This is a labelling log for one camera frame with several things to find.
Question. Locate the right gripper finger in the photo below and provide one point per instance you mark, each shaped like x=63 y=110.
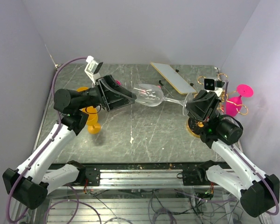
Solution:
x=204 y=96
x=199 y=110

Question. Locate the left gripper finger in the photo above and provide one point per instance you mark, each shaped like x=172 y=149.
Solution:
x=115 y=103
x=112 y=89

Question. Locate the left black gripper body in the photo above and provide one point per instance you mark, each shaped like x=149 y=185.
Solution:
x=102 y=100

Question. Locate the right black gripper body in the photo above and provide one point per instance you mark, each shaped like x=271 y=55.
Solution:
x=216 y=101

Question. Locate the orange wine glass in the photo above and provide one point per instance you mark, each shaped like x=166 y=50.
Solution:
x=92 y=124
x=80 y=89

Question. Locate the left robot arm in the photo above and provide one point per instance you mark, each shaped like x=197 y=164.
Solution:
x=30 y=183

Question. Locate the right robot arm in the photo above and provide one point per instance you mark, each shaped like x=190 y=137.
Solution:
x=257 y=191

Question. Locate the yellow framed tilted mirror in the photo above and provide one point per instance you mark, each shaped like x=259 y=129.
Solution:
x=173 y=78

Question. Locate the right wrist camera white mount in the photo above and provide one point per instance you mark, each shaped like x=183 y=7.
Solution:
x=213 y=84

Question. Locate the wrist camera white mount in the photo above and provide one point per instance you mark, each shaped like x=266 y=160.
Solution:
x=213 y=84
x=92 y=68

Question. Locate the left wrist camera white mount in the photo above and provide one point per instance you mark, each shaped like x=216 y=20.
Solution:
x=92 y=68

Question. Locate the aluminium rail frame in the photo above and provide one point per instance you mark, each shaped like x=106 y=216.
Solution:
x=140 y=177

